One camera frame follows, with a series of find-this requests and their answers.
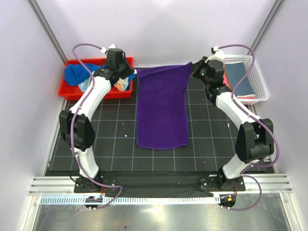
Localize right aluminium corner post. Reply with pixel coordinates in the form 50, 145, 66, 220
251, 0, 286, 52

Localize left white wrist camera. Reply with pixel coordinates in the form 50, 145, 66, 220
101, 44, 116, 54

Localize left aluminium corner post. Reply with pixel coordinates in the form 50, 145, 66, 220
27, 0, 67, 64

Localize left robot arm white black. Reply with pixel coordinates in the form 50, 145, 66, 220
59, 47, 136, 193

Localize black grid cutting mat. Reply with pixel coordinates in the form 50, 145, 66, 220
45, 67, 275, 174

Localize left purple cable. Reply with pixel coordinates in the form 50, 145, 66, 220
71, 43, 123, 210

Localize white perforated plastic basket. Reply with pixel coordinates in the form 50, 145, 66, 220
224, 54, 269, 105

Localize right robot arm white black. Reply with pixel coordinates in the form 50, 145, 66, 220
192, 56, 274, 191

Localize pink microfiber towel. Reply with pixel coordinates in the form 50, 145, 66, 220
223, 73, 256, 99

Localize yellow tiger print towel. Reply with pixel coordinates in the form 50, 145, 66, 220
224, 62, 248, 91

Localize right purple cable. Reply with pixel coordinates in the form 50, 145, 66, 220
211, 44, 281, 212

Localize light blue white towel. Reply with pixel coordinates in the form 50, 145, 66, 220
78, 77, 129, 92

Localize aluminium corner post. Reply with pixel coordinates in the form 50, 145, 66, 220
27, 0, 67, 64
251, 0, 286, 52

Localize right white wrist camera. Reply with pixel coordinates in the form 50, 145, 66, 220
205, 46, 225, 63

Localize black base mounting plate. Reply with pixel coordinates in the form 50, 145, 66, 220
73, 172, 246, 193

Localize aluminium front rail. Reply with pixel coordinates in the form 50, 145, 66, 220
29, 173, 292, 195

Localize red plastic bin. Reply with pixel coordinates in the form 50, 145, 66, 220
58, 60, 136, 101

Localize purple cable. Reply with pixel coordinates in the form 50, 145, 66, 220
71, 43, 123, 210
211, 44, 281, 212

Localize white slotted cable duct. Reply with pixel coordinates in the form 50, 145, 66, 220
40, 195, 220, 206

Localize purple towel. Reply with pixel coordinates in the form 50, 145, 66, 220
136, 63, 192, 150

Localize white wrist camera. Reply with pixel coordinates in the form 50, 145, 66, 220
101, 44, 116, 54
205, 46, 225, 63

